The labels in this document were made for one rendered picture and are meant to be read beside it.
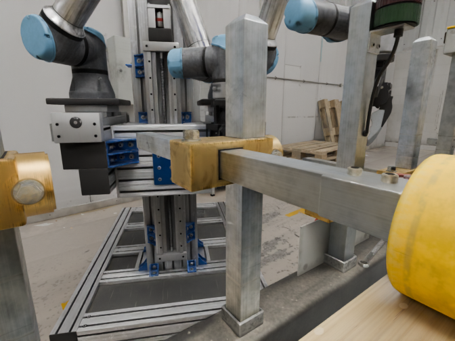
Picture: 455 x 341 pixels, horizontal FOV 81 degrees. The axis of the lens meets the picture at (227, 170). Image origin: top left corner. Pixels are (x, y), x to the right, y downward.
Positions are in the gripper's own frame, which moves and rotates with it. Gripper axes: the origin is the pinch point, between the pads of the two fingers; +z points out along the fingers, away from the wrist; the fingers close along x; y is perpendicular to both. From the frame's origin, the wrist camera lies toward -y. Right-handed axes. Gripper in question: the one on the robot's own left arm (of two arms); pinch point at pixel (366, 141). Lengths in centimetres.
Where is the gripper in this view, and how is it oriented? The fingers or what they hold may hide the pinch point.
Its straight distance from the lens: 75.2
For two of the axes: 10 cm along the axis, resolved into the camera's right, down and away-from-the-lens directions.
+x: -8.3, -1.3, 5.5
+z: 0.0, 9.7, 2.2
